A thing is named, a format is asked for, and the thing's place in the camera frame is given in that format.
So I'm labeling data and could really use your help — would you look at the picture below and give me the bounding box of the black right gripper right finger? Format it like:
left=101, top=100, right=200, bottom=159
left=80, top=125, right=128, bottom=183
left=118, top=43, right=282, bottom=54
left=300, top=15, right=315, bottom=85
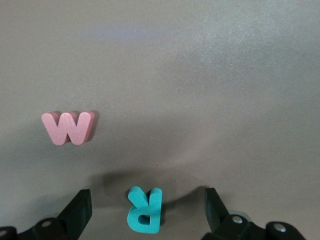
left=201, top=187, right=307, bottom=240

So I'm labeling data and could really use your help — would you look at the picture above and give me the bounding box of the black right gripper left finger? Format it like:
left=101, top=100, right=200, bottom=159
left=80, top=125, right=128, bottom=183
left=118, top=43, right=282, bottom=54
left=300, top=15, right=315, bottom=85
left=0, top=188, right=93, bottom=240

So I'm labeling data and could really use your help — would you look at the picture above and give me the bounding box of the brown table cover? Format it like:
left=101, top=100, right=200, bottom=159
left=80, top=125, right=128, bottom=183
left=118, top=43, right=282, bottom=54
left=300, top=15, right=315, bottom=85
left=0, top=0, right=320, bottom=240

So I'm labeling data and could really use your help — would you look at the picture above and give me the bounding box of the pink letter W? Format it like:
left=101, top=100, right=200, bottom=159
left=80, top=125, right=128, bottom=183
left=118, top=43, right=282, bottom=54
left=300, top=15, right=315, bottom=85
left=40, top=110, right=96, bottom=147

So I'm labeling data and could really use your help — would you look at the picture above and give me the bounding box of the teal letter R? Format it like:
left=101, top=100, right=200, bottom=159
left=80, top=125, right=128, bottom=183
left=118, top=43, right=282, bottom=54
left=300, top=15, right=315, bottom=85
left=126, top=185, right=163, bottom=235

